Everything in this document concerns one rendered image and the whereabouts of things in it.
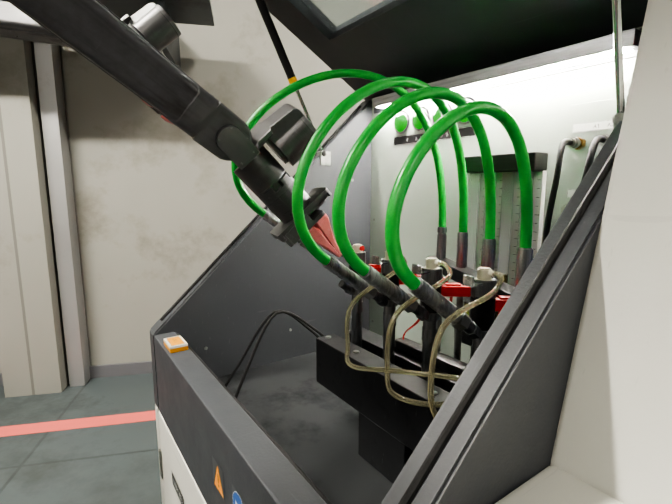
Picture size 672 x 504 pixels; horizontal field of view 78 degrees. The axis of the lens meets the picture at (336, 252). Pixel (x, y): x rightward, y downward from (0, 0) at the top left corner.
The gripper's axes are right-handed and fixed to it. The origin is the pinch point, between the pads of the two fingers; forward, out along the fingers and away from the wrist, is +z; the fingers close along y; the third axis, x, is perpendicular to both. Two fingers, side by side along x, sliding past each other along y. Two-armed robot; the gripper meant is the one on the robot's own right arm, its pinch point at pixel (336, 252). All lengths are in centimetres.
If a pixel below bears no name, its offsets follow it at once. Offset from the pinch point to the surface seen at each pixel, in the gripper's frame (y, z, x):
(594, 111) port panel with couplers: 40.6, 9.1, -14.2
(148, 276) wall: -64, 2, 230
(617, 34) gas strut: 32.5, -4.5, -28.5
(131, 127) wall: -3, -69, 230
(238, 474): -27.9, 3.1, -18.4
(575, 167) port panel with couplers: 34.7, 14.6, -12.1
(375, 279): -1.8, -1.0, -18.8
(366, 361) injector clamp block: -9.2, 12.4, -8.1
